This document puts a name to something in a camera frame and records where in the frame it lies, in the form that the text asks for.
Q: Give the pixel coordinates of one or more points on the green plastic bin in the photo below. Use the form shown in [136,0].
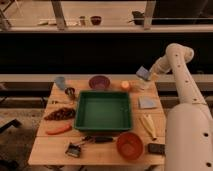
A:
[99,111]

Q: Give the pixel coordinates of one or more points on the black handled brush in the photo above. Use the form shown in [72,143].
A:
[74,149]

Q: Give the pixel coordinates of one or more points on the black rectangular block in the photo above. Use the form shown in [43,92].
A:
[158,149]

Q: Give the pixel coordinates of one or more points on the light blue cup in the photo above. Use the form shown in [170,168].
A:
[60,83]

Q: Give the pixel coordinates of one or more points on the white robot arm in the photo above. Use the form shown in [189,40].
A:
[189,125]

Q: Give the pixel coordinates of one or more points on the blue grey cloth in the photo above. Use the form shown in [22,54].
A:
[146,103]

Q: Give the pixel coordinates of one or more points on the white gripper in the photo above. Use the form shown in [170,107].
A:
[153,75]

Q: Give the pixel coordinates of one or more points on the brown pine cone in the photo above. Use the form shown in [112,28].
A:
[61,114]

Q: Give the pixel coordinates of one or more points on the orange round fruit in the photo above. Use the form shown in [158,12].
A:
[125,85]

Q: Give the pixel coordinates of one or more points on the blue sponge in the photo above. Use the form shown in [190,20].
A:
[143,73]

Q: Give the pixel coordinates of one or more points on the dark background object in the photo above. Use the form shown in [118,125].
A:
[138,18]

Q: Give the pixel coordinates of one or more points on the purple bowl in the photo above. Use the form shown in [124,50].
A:
[99,82]

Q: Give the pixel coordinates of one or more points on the metal measuring cup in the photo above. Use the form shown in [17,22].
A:
[70,92]

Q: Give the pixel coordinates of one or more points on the dark red background bowl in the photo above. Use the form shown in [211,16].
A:
[96,20]

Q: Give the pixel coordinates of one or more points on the small background jar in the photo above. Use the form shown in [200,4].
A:
[82,20]

